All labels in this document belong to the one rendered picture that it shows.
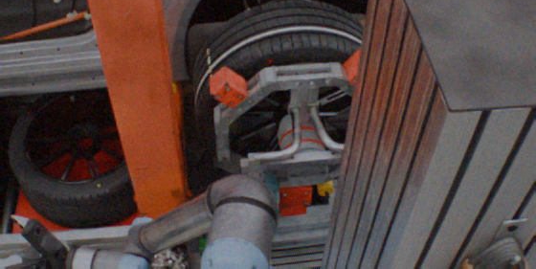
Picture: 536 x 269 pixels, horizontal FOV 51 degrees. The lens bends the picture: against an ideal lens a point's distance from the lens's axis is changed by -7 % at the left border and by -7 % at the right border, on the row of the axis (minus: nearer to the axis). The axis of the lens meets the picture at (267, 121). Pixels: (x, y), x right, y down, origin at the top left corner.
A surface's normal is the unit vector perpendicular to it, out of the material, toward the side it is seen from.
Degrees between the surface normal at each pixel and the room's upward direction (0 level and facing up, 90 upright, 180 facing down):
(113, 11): 90
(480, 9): 0
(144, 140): 90
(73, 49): 90
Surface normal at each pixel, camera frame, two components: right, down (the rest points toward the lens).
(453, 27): 0.02, -0.66
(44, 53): 0.13, 0.75
